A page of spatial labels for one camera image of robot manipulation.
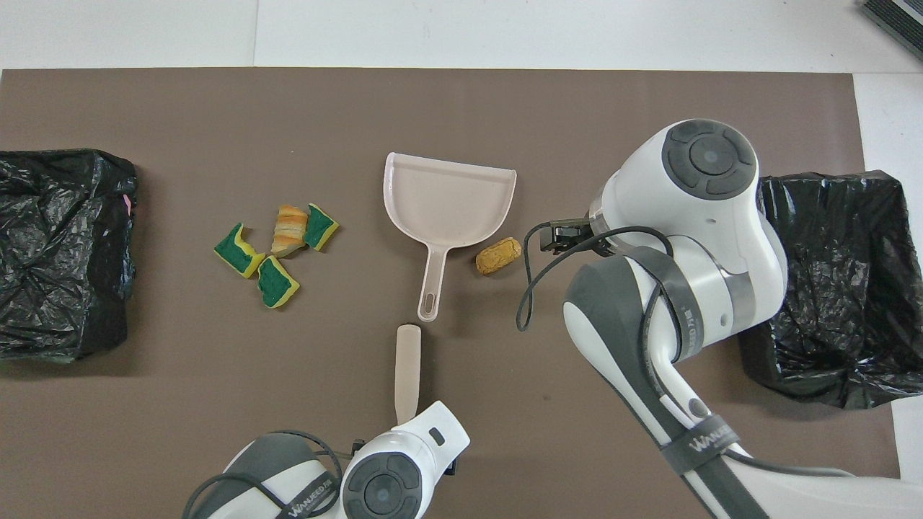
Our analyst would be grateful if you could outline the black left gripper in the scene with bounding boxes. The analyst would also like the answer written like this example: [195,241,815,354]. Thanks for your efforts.
[351,438,458,476]

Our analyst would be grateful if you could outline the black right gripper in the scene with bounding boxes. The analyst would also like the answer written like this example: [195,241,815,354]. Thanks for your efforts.
[539,218,601,256]

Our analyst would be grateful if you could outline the brown peanut-shaped sponge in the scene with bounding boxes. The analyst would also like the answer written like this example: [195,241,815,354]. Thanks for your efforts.
[475,237,523,276]

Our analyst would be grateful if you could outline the beige hand brush black bristles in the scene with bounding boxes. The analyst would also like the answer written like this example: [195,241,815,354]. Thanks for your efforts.
[394,324,423,426]

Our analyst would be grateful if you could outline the beige plastic dustpan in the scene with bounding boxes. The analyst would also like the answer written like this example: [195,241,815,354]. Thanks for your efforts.
[383,151,518,323]

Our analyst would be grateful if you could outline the green yellow sponge piece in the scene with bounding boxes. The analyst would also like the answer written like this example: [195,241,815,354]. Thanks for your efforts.
[305,203,340,252]
[214,222,266,280]
[257,256,301,309]

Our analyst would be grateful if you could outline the orange striped bread-shaped sponge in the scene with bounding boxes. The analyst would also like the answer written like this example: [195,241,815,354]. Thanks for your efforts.
[271,204,309,259]

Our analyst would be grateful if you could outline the black bag-lined bin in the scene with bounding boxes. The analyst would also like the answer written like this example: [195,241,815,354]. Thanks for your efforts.
[739,171,923,410]

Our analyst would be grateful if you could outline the black bag bin pink mark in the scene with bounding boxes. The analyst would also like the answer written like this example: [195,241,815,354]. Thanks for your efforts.
[0,148,138,363]

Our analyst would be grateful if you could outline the brown table mat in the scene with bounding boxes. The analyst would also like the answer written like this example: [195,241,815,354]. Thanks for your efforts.
[0,67,906,519]

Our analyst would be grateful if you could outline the grey slatted device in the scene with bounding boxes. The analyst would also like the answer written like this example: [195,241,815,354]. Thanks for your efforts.
[860,0,923,62]

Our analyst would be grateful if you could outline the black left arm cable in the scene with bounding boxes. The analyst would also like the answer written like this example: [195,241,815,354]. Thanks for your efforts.
[182,430,343,519]

